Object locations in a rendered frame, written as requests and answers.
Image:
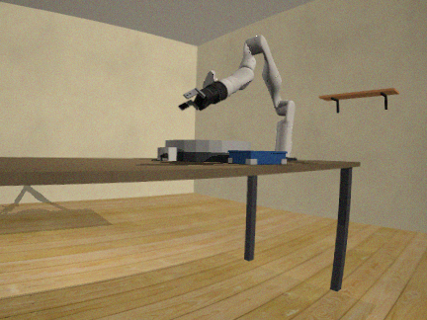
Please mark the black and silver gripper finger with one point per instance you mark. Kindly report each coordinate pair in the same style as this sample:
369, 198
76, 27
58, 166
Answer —
194, 92
188, 104

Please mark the blue crate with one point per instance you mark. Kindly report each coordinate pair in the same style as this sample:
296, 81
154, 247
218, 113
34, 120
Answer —
257, 157

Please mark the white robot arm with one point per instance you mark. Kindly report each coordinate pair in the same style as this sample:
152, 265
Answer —
273, 81

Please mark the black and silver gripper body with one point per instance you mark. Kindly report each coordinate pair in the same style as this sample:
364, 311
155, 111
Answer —
216, 92

